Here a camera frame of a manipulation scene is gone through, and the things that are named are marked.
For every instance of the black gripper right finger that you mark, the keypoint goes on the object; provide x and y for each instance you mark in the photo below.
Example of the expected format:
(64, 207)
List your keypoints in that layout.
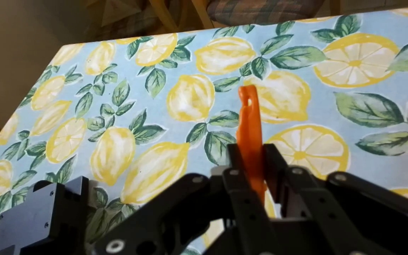
(336, 217)

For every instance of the small black box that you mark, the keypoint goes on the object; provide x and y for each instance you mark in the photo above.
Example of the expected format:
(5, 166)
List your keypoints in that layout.
(28, 222)

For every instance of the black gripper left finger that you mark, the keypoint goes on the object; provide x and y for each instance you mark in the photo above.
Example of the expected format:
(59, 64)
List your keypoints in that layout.
(190, 217)

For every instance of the lemon print tablecloth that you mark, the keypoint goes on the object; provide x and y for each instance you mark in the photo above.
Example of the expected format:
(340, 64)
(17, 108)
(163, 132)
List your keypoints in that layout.
(119, 94)

